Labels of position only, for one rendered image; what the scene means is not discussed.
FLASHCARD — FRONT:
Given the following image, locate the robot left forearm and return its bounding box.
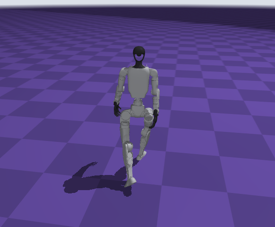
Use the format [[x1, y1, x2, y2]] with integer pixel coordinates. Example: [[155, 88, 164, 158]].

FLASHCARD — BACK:
[[113, 86, 122, 105]]

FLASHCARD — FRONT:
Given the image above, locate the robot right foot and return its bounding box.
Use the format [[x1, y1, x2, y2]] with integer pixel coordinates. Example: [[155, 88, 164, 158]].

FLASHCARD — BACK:
[[136, 151, 146, 160]]

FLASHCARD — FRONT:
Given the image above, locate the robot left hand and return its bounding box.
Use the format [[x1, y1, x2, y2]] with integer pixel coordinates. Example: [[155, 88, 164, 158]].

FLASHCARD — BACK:
[[114, 101, 121, 117]]

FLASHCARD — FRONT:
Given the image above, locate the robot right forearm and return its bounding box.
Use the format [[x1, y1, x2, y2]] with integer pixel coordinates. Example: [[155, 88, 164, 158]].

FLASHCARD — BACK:
[[153, 89, 160, 114]]

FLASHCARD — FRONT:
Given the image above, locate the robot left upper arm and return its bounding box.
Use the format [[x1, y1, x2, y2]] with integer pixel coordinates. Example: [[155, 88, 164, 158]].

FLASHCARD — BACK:
[[118, 68, 129, 92]]

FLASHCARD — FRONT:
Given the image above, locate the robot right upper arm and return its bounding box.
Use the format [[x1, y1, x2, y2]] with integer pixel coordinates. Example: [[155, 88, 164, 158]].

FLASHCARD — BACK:
[[149, 68, 158, 96]]

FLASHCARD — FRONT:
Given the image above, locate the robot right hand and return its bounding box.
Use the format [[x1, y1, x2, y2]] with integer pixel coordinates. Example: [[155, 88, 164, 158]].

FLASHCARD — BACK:
[[149, 109, 158, 129]]

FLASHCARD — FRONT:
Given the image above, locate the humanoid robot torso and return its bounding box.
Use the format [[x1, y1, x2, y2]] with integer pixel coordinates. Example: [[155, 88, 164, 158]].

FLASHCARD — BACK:
[[128, 65, 150, 118]]

